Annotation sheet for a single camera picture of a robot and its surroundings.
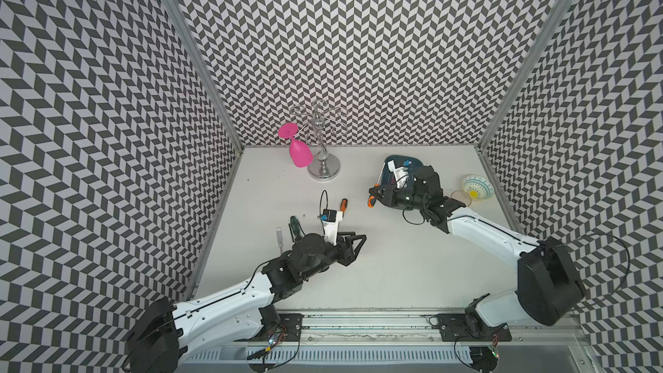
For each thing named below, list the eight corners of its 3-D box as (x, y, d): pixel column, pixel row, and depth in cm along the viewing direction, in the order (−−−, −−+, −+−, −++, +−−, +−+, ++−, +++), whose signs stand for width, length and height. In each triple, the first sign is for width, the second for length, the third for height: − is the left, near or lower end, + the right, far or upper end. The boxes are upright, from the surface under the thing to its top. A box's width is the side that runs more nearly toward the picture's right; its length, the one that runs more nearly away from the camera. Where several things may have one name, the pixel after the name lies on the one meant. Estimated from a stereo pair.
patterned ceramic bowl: (457, 194, 106) (462, 185, 101) (462, 180, 110) (468, 171, 105) (485, 206, 102) (492, 197, 97) (489, 191, 106) (496, 182, 101)
